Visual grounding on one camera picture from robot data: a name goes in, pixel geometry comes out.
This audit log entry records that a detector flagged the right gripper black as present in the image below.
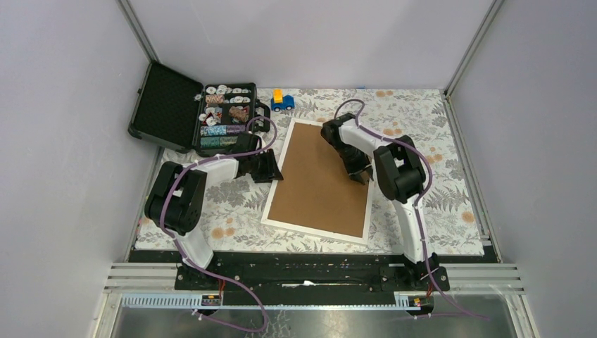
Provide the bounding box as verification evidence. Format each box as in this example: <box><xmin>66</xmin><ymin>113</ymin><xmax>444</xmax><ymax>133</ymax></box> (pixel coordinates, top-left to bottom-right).
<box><xmin>332</xmin><ymin>144</ymin><xmax>373</xmax><ymax>185</ymax></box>

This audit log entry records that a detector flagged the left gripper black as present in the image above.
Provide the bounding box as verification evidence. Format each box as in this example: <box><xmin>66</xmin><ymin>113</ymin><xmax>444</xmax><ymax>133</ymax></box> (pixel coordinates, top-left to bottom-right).
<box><xmin>249</xmin><ymin>149</ymin><xmax>284</xmax><ymax>184</ymax></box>

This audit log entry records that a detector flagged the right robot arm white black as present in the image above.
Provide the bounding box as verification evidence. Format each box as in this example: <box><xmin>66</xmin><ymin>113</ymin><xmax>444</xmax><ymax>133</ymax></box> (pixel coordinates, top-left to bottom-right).
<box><xmin>321</xmin><ymin>113</ymin><xmax>439</xmax><ymax>290</ymax></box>

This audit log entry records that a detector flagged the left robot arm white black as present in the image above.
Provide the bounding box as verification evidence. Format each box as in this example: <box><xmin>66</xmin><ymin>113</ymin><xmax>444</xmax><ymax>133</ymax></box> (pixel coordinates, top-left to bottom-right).
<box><xmin>144</xmin><ymin>132</ymin><xmax>283</xmax><ymax>289</ymax></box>

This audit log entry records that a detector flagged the blue yellow toy truck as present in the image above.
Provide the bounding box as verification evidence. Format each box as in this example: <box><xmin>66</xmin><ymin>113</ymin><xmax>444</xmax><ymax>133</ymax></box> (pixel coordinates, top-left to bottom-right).
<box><xmin>270</xmin><ymin>89</ymin><xmax>295</xmax><ymax>112</ymax></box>

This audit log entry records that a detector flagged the black poker chip case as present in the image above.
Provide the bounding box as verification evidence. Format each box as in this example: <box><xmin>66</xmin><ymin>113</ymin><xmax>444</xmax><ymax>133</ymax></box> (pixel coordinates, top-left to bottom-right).
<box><xmin>128</xmin><ymin>62</ymin><xmax>271</xmax><ymax>157</ymax></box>

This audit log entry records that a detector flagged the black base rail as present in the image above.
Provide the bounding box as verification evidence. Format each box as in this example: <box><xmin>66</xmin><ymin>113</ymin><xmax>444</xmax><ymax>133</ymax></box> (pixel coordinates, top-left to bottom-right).
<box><xmin>128</xmin><ymin>249</ymin><xmax>498</xmax><ymax>308</ymax></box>

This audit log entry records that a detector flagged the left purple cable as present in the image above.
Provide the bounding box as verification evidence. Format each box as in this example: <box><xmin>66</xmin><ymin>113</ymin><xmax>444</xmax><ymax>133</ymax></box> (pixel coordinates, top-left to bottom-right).
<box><xmin>157</xmin><ymin>115</ymin><xmax>278</xmax><ymax>334</ymax></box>

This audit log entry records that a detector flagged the purple cable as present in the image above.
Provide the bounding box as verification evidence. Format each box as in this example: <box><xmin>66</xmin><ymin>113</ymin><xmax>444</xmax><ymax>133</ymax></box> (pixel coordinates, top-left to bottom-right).
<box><xmin>333</xmin><ymin>99</ymin><xmax>491</xmax><ymax>323</ymax></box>
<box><xmin>157</xmin><ymin>115</ymin><xmax>278</xmax><ymax>334</ymax></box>

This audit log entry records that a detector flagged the right aluminium corner post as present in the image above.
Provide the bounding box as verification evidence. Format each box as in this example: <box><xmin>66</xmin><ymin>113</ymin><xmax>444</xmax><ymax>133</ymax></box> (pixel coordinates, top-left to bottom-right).
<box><xmin>444</xmin><ymin>0</ymin><xmax>505</xmax><ymax>97</ymax></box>

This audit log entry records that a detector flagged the aluminium corner post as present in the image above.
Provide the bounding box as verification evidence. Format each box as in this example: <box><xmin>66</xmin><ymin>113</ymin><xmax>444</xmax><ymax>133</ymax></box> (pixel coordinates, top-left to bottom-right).
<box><xmin>444</xmin><ymin>0</ymin><xmax>505</xmax><ymax>97</ymax></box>
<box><xmin>115</xmin><ymin>0</ymin><xmax>160</xmax><ymax>62</ymax></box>

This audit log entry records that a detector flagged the white slotted cable duct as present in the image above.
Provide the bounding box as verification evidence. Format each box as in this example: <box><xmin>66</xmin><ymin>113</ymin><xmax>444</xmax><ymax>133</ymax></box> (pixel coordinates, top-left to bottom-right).
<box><xmin>121</xmin><ymin>292</ymin><xmax>422</xmax><ymax>311</ymax></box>

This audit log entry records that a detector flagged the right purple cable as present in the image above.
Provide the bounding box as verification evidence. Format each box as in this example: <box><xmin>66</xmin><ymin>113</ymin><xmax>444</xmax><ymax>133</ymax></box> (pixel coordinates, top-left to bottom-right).
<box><xmin>333</xmin><ymin>99</ymin><xmax>491</xmax><ymax>323</ymax></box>

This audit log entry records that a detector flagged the left aluminium corner post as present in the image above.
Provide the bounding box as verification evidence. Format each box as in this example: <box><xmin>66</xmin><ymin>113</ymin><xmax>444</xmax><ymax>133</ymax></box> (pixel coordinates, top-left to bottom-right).
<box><xmin>115</xmin><ymin>0</ymin><xmax>160</xmax><ymax>62</ymax></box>

